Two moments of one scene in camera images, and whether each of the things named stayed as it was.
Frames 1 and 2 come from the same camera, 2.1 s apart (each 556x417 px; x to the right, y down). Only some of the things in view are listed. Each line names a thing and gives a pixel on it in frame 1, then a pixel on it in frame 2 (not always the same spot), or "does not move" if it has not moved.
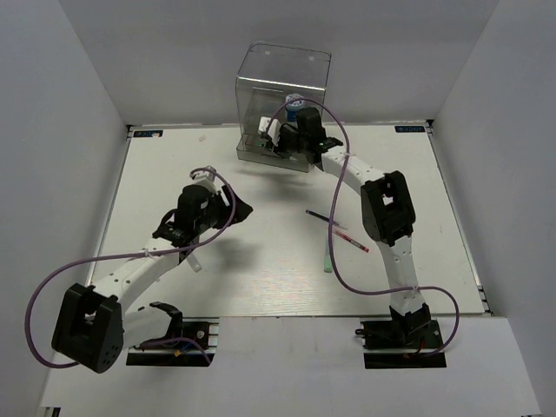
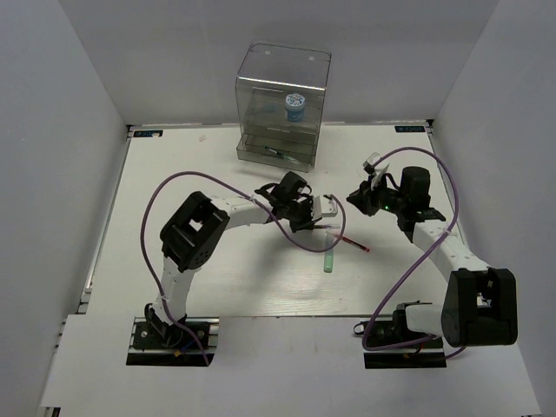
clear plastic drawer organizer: [275, 81] does not move
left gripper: [218, 199] → [307, 223]
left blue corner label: [147, 133] does not move
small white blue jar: [293, 108] does not move
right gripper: [285, 130] → [364, 199]
